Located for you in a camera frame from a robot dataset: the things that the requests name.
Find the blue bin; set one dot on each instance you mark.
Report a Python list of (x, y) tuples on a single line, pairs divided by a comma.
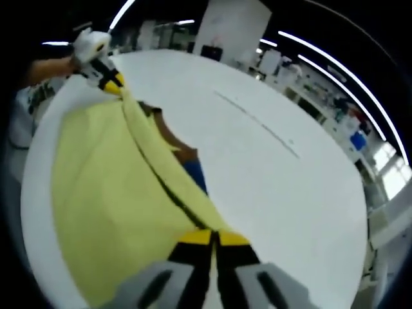
[(358, 141)]

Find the black box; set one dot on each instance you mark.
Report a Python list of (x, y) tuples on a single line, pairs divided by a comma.
[(211, 53)]

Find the small ceiling light strip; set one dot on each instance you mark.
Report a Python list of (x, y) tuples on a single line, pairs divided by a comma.
[(185, 22), (268, 42)]

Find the person's dark printed shirt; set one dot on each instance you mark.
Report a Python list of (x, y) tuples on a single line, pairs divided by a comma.
[(38, 93)]

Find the cluttered white workbenches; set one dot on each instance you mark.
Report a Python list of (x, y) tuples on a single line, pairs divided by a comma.
[(315, 96)]

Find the row of white cabinets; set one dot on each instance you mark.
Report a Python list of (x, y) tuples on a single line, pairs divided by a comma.
[(161, 35)]

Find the yellow and blue garment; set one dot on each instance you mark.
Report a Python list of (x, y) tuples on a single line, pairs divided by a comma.
[(106, 180)]

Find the bright window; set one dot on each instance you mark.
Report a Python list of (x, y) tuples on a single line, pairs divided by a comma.
[(391, 170)]

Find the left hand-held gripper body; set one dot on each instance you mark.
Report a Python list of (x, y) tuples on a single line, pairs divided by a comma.
[(90, 45)]

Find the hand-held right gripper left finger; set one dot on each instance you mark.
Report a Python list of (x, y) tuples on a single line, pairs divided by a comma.
[(180, 277)]

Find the white square pillar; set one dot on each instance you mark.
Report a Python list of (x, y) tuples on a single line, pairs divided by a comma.
[(231, 25)]

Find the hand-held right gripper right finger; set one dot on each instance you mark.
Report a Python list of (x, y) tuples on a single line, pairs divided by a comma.
[(238, 277)]

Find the long straight ceiling light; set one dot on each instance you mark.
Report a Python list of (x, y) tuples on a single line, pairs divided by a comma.
[(121, 13)]

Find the long curved ceiling light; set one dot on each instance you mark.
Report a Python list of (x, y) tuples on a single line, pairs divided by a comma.
[(354, 69), (347, 85)]

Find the person's left hand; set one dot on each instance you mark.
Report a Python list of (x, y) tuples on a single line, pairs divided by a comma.
[(73, 64)]

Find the short ceiling light strip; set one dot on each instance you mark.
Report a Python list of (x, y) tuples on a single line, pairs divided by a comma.
[(55, 43)]

